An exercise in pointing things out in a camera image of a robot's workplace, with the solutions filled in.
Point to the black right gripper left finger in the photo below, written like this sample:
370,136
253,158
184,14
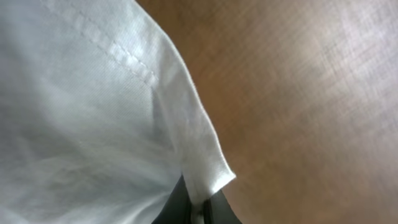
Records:
178,208

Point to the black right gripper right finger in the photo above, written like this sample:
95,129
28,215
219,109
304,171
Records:
217,210

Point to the white t-shirt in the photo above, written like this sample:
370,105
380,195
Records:
99,116

